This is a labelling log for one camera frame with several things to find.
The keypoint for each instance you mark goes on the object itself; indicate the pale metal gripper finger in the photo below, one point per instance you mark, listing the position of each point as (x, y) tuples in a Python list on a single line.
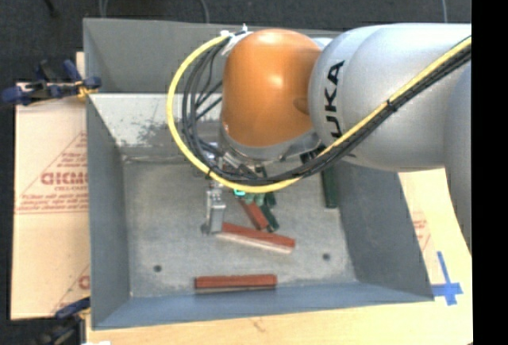
[(208, 212), (218, 218)]

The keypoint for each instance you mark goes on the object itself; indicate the red-brown flat block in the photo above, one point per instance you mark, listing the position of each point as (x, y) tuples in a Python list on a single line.
[(256, 215), (258, 237), (236, 281)]

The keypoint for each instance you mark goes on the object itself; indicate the grey metal bin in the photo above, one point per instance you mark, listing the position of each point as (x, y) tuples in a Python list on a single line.
[(158, 224)]

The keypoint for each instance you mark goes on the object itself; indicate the dark green flat block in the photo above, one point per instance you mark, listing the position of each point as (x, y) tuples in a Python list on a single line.
[(270, 216), (330, 188)]

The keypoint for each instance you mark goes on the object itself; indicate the brown cardboard board red print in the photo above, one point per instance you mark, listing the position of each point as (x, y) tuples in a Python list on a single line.
[(47, 224)]

